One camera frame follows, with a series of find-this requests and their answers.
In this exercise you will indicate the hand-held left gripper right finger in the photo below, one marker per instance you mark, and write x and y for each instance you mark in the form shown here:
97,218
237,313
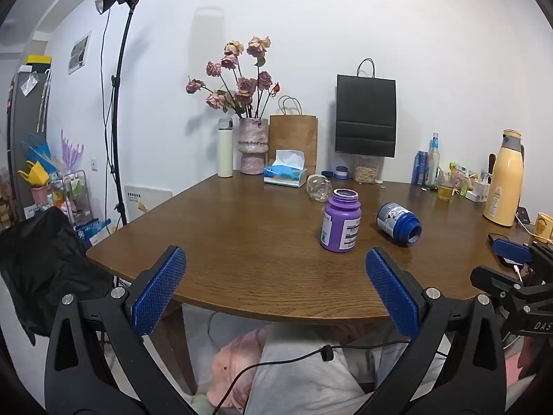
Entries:
392,295

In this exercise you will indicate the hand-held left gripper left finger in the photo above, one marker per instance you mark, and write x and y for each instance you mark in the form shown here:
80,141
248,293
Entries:
159,294

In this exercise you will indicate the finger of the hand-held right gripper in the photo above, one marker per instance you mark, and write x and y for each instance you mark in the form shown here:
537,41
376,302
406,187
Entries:
494,277
512,251

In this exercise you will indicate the blue plastic bottle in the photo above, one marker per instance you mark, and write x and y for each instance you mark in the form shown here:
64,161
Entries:
395,221

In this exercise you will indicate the clear glass cup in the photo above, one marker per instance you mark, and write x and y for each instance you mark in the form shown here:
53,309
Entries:
319,188

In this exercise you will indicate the black phone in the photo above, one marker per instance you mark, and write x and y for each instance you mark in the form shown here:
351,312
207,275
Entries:
523,215

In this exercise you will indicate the yellow mug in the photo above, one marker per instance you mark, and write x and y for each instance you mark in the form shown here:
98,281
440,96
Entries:
545,225

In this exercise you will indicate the white power adapter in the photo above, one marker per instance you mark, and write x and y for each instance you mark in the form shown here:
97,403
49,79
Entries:
478,191

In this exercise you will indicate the yellow thermos jug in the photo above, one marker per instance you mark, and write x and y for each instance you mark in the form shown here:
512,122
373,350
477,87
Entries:
503,181

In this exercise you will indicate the purple plastic bottle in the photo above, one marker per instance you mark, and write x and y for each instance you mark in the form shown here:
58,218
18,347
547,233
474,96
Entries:
340,224

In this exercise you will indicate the snack packets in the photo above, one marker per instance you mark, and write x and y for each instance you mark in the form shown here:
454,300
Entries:
462,177

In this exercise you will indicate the glass of yellow liquid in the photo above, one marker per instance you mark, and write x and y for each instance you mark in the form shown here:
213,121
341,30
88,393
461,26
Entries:
445,190

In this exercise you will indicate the blue packet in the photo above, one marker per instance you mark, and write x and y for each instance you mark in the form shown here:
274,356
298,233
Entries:
93,231

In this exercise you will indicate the white board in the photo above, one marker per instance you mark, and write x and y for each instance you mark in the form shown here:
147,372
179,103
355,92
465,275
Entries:
147,201

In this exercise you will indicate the wooden table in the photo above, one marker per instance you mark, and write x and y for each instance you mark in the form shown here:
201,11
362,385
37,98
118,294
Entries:
259,246

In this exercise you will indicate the black jacket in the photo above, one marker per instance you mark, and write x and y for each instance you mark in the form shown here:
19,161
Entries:
47,268

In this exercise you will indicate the clear plastic bottle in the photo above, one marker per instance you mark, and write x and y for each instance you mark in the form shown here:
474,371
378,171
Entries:
432,164

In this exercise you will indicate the person's grey shirt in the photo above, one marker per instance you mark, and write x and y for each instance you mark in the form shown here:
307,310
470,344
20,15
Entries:
302,380

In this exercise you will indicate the blue drink carton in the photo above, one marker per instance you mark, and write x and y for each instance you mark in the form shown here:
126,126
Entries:
419,168

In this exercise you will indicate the clear jar of grain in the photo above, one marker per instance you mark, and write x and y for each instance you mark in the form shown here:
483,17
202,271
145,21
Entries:
367,172

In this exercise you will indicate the small purple lidded jar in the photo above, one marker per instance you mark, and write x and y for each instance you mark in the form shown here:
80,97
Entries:
341,173

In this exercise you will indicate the white thermos bottle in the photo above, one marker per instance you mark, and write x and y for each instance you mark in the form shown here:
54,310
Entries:
225,149

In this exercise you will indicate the blue tissue box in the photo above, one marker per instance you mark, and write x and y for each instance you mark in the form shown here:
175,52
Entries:
285,175

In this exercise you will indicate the purple plastic hangers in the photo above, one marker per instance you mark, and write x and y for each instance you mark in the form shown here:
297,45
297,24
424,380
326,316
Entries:
71,149

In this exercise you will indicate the yellow watering can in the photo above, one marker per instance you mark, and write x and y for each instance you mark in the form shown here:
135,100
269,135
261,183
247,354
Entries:
36,176

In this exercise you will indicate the pink ceramic vase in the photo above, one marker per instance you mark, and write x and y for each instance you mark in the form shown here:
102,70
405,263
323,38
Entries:
252,147

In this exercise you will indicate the black paper bag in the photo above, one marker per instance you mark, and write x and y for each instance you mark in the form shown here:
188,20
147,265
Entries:
366,112

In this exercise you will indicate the brown paper bag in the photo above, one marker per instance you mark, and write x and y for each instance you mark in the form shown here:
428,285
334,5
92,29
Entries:
293,138

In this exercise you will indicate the blue plastic hangers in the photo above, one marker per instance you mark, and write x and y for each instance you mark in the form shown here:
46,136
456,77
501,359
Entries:
36,149

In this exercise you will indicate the grey refrigerator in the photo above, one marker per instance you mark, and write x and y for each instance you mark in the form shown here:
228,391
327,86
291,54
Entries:
26,138

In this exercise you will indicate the dried pink roses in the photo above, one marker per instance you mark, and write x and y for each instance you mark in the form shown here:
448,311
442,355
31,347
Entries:
242,86

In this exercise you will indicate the yellow box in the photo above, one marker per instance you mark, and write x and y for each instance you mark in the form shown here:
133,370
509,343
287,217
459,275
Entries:
39,60

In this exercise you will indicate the wall poster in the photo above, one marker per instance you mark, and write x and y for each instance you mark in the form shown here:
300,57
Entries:
80,52

